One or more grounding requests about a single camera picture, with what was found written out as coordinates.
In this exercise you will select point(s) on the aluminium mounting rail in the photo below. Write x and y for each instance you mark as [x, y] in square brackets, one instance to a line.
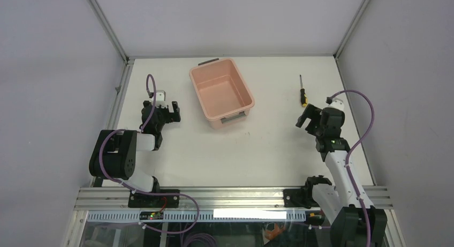
[206, 198]

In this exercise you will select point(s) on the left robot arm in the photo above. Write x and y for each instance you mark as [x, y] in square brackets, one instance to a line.
[114, 154]

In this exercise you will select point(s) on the pink plastic bin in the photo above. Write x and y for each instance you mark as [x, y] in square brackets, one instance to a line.
[223, 94]

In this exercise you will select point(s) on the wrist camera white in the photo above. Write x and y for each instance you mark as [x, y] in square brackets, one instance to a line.
[337, 103]
[160, 96]

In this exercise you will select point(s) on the black yellow screwdriver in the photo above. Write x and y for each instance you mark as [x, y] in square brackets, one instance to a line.
[303, 96]

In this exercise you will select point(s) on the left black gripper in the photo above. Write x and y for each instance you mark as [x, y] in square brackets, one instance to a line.
[162, 112]

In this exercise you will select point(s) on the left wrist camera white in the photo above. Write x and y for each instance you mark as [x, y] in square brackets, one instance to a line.
[160, 96]

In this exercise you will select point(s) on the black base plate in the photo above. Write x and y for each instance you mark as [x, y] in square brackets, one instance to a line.
[300, 197]
[139, 200]

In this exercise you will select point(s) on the left aluminium frame post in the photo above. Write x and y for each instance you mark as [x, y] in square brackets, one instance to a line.
[108, 29]

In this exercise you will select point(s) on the aluminium frame post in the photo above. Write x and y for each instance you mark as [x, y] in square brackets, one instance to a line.
[351, 27]
[108, 29]

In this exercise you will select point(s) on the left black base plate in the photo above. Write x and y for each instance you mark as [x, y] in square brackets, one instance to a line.
[139, 200]

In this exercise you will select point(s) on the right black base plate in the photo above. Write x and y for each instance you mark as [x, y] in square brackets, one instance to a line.
[300, 197]

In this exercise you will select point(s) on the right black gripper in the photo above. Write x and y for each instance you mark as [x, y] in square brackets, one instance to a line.
[315, 119]

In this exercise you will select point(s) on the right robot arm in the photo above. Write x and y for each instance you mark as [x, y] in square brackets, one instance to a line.
[354, 219]

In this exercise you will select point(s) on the orange object under table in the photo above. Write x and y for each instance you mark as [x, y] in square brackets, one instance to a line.
[272, 230]

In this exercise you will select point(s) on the white slotted cable duct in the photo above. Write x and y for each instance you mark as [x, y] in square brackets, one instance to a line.
[216, 215]

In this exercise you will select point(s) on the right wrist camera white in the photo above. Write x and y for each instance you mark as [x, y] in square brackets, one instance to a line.
[337, 103]

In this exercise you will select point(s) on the right aluminium frame post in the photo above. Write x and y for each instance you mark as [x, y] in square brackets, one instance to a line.
[351, 27]

